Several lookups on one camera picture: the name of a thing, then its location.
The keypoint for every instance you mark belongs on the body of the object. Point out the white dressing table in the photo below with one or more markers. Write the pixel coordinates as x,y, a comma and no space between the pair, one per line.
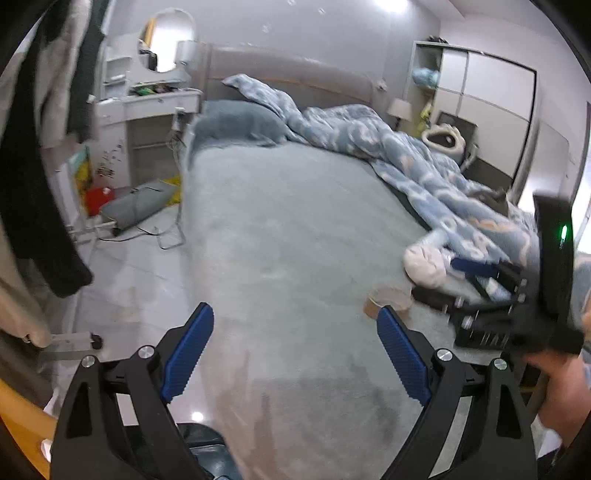
135,112

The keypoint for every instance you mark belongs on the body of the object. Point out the white clothes rack base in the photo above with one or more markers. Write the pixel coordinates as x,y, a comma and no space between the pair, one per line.
74,342

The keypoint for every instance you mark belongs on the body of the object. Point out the white cloud cat bed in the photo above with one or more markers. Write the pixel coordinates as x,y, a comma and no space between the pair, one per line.
445,139

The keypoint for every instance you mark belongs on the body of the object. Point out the brown tape roll flat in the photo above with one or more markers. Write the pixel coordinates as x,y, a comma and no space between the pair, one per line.
401,301

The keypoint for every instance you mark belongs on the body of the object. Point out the orange curtain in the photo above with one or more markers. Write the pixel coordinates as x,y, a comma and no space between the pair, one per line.
31,428

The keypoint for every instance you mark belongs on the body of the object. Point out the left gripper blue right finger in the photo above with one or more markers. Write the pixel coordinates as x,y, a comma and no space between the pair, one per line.
412,369

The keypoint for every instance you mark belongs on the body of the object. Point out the blue patterned blanket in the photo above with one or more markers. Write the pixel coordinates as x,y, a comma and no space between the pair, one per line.
432,182

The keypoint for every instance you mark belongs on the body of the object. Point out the yellow bag on floor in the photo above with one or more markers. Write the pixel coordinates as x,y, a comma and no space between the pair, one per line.
176,196

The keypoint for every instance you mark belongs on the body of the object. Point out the white wardrobe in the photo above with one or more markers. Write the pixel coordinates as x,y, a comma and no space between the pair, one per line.
496,98

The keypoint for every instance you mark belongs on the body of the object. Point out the black hanging coat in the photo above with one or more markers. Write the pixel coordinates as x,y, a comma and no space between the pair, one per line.
46,99

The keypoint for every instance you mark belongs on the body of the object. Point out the white rolled sock far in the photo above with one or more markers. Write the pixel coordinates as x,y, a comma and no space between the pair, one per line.
425,265

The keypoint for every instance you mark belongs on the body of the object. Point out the red box on floor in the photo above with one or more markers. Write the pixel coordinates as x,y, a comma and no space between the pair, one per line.
96,198

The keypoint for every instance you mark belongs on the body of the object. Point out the person right hand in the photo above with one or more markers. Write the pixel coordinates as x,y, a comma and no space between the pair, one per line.
567,401

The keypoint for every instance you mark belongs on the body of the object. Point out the blue-grey pillow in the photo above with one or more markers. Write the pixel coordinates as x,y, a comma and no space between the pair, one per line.
231,122

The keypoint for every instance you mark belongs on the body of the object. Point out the bedside lamp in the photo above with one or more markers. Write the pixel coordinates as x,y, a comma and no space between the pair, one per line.
401,111

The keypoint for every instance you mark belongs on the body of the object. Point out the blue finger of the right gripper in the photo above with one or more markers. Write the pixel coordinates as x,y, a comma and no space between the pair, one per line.
475,268

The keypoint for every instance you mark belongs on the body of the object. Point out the dark teal trash bin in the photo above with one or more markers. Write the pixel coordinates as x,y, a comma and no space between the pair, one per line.
205,444

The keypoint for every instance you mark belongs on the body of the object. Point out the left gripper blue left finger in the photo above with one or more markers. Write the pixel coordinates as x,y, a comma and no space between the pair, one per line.
181,348

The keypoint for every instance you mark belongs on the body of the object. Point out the bubble wrap roll upper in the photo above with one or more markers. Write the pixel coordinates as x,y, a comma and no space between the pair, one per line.
437,238

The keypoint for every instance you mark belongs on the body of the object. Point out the grey padded headboard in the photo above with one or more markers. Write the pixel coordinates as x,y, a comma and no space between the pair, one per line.
308,81

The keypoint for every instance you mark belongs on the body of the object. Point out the grey-green bed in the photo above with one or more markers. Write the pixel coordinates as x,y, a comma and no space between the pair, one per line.
285,243

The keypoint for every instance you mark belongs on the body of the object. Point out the white table lamp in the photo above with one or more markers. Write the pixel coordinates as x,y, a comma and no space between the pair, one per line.
186,52

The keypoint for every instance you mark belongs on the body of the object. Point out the round mirror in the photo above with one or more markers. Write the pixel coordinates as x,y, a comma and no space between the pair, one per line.
159,38

